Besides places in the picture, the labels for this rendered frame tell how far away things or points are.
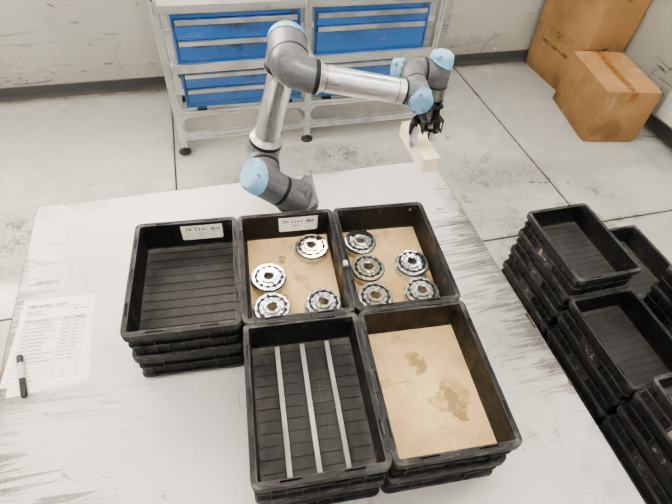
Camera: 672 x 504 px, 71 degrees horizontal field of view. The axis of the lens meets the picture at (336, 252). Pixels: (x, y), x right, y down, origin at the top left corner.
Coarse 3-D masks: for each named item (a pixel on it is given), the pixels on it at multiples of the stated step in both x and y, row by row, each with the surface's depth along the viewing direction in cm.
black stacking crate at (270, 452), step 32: (352, 320) 124; (256, 352) 127; (288, 352) 127; (320, 352) 128; (352, 352) 128; (256, 384) 121; (288, 384) 121; (320, 384) 122; (352, 384) 122; (256, 416) 115; (288, 416) 116; (320, 416) 116; (352, 416) 116; (256, 448) 104; (320, 448) 111; (352, 448) 111; (288, 480) 97; (352, 480) 103
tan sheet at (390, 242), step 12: (396, 228) 161; (408, 228) 161; (384, 240) 156; (396, 240) 157; (408, 240) 157; (384, 252) 153; (396, 252) 153; (420, 252) 154; (384, 264) 150; (384, 276) 146; (396, 276) 147; (396, 288) 143; (396, 300) 140
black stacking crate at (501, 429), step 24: (408, 312) 127; (432, 312) 129; (456, 312) 131; (456, 336) 133; (480, 360) 119; (480, 384) 120; (504, 432) 110; (432, 456) 102; (480, 456) 106; (504, 456) 112
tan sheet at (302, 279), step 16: (256, 240) 153; (272, 240) 154; (288, 240) 154; (256, 256) 149; (272, 256) 149; (288, 256) 150; (288, 272) 145; (304, 272) 146; (320, 272) 146; (288, 288) 141; (304, 288) 142; (336, 288) 142
